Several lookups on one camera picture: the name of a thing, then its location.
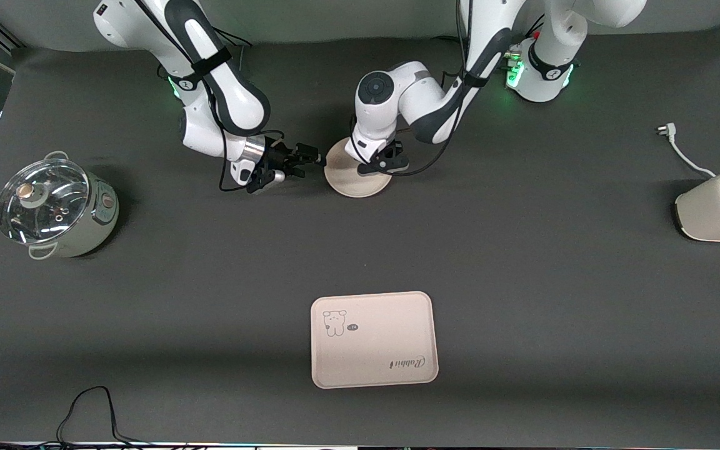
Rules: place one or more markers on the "cream toaster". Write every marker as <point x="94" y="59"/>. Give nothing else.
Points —
<point x="716" y="209"/>

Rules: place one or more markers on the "round beige plate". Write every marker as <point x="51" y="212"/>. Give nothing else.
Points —
<point x="350" y="181"/>

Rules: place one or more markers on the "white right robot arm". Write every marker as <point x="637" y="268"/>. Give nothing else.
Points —
<point x="229" y="94"/>

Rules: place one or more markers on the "beige rectangular tray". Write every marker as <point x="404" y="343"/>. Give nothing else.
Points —
<point x="374" y="340"/>

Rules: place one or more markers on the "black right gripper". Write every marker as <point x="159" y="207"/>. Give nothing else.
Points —
<point x="277" y="157"/>

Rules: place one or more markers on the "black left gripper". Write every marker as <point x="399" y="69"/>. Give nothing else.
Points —
<point x="399" y="150"/>

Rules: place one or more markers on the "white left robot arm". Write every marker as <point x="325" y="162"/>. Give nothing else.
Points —
<point x="435" y="100"/>

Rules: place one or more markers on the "steel pot with glass lid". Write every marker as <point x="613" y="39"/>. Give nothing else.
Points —
<point x="41" y="200"/>

